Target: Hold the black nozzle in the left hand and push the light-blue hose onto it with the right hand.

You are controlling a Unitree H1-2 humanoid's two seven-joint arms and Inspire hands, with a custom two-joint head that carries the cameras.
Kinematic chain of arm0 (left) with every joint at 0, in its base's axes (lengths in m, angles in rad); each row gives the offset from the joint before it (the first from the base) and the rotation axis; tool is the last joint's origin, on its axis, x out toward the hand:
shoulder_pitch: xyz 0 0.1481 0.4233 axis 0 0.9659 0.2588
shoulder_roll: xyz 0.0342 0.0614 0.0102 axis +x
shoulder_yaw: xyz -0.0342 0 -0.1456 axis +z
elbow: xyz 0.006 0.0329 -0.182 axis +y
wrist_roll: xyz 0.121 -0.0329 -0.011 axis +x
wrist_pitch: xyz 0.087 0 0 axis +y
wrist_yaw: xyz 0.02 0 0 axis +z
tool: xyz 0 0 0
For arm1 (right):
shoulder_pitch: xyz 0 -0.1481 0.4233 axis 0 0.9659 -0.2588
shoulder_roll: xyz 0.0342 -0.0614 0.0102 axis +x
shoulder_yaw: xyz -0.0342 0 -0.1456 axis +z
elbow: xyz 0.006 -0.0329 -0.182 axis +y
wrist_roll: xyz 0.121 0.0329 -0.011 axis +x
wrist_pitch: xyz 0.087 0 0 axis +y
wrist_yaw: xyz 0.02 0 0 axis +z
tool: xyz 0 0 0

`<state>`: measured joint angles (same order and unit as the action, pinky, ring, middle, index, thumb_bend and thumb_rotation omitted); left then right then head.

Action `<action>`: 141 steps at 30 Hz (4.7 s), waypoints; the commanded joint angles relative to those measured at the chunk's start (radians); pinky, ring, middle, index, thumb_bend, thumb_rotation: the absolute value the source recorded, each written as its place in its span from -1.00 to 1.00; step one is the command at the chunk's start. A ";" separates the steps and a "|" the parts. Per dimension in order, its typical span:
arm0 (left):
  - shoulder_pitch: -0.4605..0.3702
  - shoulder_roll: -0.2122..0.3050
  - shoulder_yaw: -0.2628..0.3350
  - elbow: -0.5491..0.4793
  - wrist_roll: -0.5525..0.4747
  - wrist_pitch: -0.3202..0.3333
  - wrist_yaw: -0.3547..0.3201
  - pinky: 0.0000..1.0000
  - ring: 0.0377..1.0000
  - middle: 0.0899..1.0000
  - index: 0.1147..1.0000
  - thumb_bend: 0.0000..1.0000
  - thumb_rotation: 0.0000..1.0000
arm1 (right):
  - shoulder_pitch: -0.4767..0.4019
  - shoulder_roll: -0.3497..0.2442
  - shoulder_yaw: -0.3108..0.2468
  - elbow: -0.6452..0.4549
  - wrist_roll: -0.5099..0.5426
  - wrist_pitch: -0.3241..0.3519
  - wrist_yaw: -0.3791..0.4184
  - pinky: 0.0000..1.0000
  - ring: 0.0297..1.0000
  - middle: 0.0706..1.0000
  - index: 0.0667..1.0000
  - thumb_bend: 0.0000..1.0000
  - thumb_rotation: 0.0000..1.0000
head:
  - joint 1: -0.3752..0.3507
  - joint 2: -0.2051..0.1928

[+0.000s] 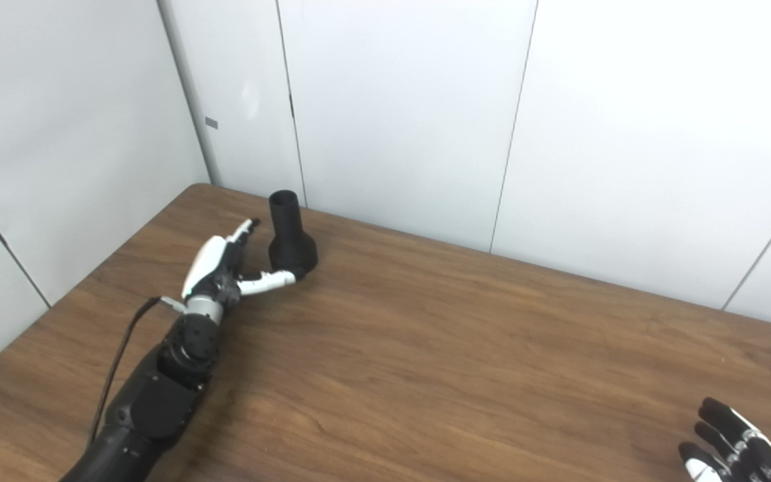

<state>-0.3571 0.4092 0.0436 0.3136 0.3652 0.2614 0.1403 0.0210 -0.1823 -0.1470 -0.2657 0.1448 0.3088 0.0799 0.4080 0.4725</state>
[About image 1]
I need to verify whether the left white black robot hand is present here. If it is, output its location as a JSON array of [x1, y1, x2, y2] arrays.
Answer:
[[181, 218, 299, 315]]

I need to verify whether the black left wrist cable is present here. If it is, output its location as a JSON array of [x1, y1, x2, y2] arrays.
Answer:
[[88, 296, 187, 448]]

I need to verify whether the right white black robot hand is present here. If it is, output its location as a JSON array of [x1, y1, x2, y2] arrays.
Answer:
[[678, 397, 771, 482]]

